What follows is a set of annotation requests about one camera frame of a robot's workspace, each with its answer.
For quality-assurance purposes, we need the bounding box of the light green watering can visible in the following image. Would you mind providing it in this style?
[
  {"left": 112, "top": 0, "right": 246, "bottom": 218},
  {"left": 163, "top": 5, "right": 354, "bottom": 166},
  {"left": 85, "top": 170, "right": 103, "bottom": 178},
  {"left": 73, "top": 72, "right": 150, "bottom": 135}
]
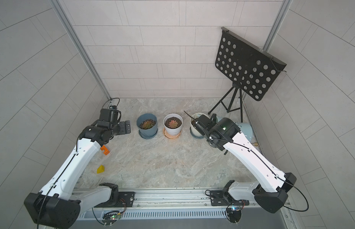
[{"left": 231, "top": 120, "right": 255, "bottom": 143}]

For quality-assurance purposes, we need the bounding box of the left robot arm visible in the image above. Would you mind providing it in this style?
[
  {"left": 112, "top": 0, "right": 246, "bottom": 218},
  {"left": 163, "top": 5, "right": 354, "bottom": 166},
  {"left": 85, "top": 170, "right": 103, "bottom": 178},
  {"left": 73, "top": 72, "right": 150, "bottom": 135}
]
[{"left": 24, "top": 106, "right": 130, "bottom": 229}]

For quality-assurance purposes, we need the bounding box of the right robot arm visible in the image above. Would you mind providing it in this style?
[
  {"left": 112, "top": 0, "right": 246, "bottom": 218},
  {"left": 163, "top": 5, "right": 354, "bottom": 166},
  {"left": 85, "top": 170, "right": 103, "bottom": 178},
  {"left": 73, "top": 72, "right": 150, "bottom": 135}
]
[{"left": 193, "top": 115, "right": 297, "bottom": 213}]

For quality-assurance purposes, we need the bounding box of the cream right plant pot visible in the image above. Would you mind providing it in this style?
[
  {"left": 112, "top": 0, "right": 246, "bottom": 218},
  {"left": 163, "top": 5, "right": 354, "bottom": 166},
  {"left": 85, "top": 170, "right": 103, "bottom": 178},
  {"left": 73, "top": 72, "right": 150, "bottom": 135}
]
[{"left": 190, "top": 113, "right": 209, "bottom": 139}]

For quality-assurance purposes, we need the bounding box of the white middle plant pot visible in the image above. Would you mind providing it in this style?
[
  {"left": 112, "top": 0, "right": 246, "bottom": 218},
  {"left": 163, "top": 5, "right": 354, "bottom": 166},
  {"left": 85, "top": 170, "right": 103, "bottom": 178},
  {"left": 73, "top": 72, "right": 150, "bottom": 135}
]
[{"left": 163, "top": 114, "right": 183, "bottom": 135}]

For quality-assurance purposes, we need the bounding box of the orange block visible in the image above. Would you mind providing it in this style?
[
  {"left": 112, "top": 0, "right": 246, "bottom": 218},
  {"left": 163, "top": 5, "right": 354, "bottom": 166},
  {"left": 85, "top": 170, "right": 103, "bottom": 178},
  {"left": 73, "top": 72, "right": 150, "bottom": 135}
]
[{"left": 100, "top": 145, "right": 110, "bottom": 156}]

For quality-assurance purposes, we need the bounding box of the terracotta saucer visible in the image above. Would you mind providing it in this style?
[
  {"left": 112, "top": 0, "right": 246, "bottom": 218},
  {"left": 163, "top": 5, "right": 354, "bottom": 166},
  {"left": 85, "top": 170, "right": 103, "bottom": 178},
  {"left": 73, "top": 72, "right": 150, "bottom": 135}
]
[{"left": 163, "top": 128, "right": 182, "bottom": 139}]

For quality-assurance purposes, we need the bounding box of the blue-grey plant pot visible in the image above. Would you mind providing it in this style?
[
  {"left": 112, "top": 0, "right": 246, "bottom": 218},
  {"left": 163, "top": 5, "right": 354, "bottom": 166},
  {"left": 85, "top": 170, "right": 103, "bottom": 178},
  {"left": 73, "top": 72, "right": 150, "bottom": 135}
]
[{"left": 136, "top": 113, "right": 158, "bottom": 139}]

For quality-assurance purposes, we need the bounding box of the yellow block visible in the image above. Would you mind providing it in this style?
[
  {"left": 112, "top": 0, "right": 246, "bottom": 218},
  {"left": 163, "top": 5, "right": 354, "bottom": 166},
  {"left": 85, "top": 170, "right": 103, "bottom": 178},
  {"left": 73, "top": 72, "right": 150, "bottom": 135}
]
[{"left": 96, "top": 165, "right": 105, "bottom": 174}]

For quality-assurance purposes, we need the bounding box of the black perforated music stand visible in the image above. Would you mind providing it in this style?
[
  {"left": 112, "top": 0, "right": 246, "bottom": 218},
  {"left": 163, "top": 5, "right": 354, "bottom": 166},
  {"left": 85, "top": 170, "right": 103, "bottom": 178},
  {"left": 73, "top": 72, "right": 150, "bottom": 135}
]
[{"left": 208, "top": 27, "right": 287, "bottom": 115}]

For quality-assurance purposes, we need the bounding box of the right circuit board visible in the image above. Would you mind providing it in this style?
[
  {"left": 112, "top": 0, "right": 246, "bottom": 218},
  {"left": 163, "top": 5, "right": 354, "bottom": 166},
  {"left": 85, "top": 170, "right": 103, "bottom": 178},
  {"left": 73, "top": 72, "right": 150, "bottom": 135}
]
[{"left": 225, "top": 206, "right": 242, "bottom": 224}]

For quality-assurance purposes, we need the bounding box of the circuit board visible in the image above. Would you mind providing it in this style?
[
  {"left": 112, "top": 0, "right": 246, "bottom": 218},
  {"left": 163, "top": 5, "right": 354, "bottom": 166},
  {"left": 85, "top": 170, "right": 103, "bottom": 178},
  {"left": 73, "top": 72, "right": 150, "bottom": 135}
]
[
  {"left": 102, "top": 210, "right": 124, "bottom": 227},
  {"left": 225, "top": 206, "right": 242, "bottom": 224}
]

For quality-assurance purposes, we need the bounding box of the left circuit board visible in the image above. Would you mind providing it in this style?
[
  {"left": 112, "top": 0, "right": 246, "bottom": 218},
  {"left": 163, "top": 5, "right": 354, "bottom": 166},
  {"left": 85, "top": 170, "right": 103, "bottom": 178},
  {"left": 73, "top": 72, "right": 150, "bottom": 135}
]
[{"left": 102, "top": 210, "right": 124, "bottom": 227}]

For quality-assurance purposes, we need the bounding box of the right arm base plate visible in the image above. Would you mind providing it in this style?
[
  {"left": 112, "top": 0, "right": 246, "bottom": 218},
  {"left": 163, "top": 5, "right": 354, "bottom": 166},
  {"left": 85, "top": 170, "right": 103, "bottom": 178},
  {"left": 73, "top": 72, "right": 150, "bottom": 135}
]
[{"left": 205, "top": 190, "right": 250, "bottom": 207}]

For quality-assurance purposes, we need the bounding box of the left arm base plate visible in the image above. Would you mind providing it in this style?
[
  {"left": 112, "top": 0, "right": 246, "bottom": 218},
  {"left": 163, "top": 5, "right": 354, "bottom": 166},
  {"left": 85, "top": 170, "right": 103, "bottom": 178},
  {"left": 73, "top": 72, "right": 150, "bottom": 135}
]
[{"left": 95, "top": 192, "right": 136, "bottom": 208}]

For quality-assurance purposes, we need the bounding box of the aluminium mounting rail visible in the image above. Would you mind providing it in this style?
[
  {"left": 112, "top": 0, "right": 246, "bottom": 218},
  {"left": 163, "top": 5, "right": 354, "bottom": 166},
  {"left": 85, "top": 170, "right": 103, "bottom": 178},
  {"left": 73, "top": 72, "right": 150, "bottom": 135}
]
[{"left": 70, "top": 181, "right": 259, "bottom": 212}]

